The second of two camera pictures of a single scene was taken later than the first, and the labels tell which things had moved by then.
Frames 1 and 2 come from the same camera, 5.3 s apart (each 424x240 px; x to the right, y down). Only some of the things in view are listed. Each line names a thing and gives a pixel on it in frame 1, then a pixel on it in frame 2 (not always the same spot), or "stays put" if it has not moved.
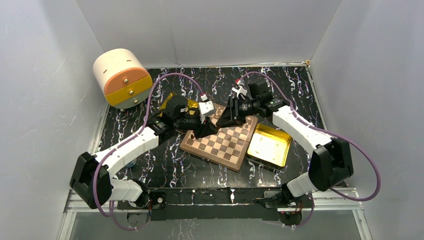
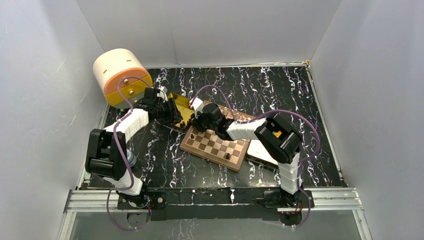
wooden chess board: x=227 y=147 stays put
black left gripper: x=205 y=129 to x=173 y=115
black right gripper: x=225 y=119 to x=196 y=123
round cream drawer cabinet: x=124 y=81 stays put
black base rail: x=216 y=203 stays put
